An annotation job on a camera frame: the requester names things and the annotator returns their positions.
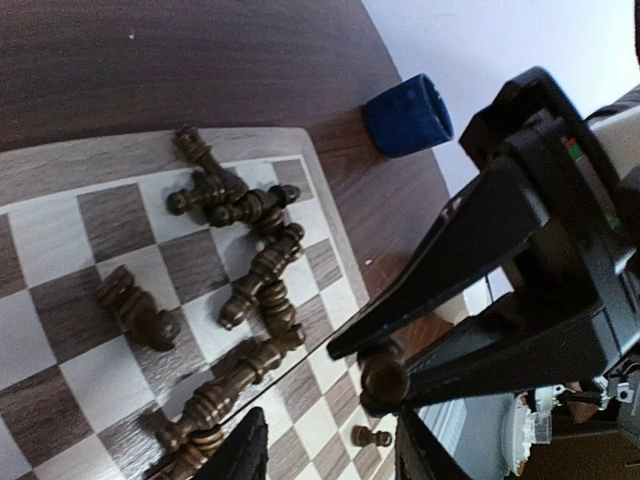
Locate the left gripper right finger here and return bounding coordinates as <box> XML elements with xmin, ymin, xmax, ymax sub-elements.
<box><xmin>395</xmin><ymin>408</ymin><xmax>471</xmax><ymax>480</ymax></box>

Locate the dark pawn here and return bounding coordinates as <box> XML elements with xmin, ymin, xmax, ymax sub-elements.
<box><xmin>357</xmin><ymin>342</ymin><xmax>410</xmax><ymax>417</ymax></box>
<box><xmin>351</xmin><ymin>425</ymin><xmax>393</xmax><ymax>448</ymax></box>

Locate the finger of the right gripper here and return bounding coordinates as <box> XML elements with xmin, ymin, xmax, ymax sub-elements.
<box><xmin>403</xmin><ymin>304</ymin><xmax>621</xmax><ymax>405</ymax></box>

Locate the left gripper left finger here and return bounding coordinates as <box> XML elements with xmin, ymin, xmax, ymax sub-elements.
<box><xmin>192</xmin><ymin>407</ymin><xmax>269</xmax><ymax>480</ymax></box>

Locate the dark blue mug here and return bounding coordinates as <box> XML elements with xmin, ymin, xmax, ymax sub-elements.
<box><xmin>363</xmin><ymin>73</ymin><xmax>454</xmax><ymax>158</ymax></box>

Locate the pile of dark chess pieces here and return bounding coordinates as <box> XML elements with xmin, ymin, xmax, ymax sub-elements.
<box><xmin>94</xmin><ymin>124</ymin><xmax>309</xmax><ymax>480</ymax></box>

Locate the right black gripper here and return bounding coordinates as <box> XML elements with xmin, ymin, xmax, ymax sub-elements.
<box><xmin>327</xmin><ymin>68</ymin><xmax>639</xmax><ymax>368</ymax></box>

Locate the wooden chess board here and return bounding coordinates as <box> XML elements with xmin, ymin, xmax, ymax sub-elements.
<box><xmin>1</xmin><ymin>128</ymin><xmax>395</xmax><ymax>479</ymax></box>

